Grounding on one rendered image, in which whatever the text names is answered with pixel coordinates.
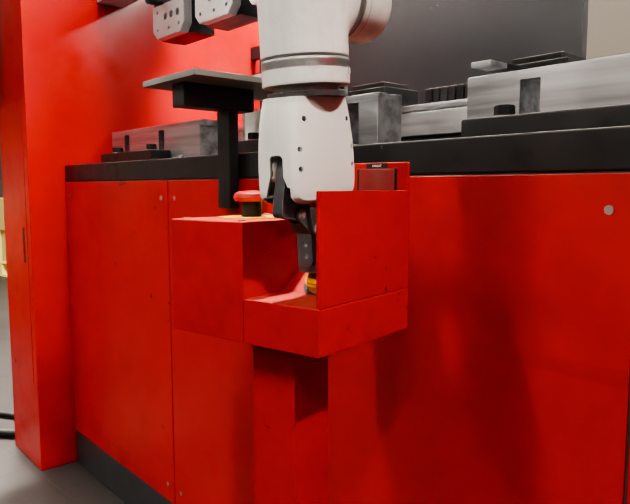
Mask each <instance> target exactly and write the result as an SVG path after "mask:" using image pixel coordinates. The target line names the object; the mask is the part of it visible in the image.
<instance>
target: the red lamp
mask: <svg viewBox="0 0 630 504"><path fill-rule="evenodd" d="M384 190H394V169H360V170H359V191H384Z"/></svg>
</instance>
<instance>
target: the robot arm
mask: <svg viewBox="0 0 630 504"><path fill-rule="evenodd" d="M391 9H392V0H257V13H258V29H259V44H260V60H261V76H262V89H263V90H268V91H274V93H273V94H269V95H268V99H264V100H263V103H262V109H261V116H260V126H259V155H258V160H259V188H260V195H261V198H262V200H263V201H264V202H266V203H270V204H273V210H272V214H273V216H274V217H275V218H280V219H285V220H288V221H289V223H290V224H291V227H292V231H293V232H294V233H297V249H298V267H299V270H300V271H301V272H306V273H315V274H316V192H317V191H352V190H353V188H354V153H353V142H352V133H351V126H350V119H349V113H348V108H347V103H346V98H344V97H346V91H344V90H339V87H343V86H348V85H350V72H351V70H350V67H349V45H348V44H362V43H367V42H370V41H372V40H374V39H376V38H377V37H378V36H379V35H381V34H382V32H383V31H384V29H385V28H386V26H387V24H388V21H389V19H390V14H391ZM305 210H306V211H307V212H306V211H305Z"/></svg>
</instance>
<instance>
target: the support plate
mask: <svg viewBox="0 0 630 504"><path fill-rule="evenodd" d="M180 82H192V83H200V84H208V85H217V86H225V87H233V88H241V89H249V90H253V91H254V100H259V101H263V100H264V99H268V95H269V94H273V93H274V91H268V90H263V89H262V77H256V76H249V75H241V74H234V73H227V72H220V71H213V70H206V69H199V68H193V69H189V70H185V71H182V72H178V73H174V74H171V75H167V76H163V77H160V78H156V79H152V80H149V81H145V82H143V88H151V89H160V90H169V91H172V85H173V84H176V83H180Z"/></svg>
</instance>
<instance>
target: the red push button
mask: <svg viewBox="0 0 630 504"><path fill-rule="evenodd" d="M233 198H234V200H235V201H241V202H242V217H262V201H263V200H262V198H261V195H260V191H256V190H247V191H238V192H236V193H235V194H234V197H233Z"/></svg>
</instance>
